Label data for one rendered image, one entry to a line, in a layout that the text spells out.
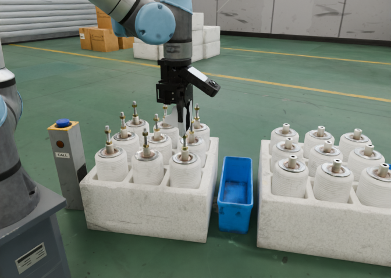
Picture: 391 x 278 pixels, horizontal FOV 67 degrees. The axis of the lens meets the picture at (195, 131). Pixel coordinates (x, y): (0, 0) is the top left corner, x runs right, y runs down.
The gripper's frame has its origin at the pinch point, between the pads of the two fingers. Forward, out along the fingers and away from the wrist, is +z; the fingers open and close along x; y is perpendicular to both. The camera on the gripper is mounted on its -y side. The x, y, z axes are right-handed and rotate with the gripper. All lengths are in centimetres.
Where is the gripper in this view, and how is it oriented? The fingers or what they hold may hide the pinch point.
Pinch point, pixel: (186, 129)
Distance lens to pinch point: 84.2
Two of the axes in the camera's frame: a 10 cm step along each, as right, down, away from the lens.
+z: 0.0, 9.1, 4.1
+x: -3.0, 3.9, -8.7
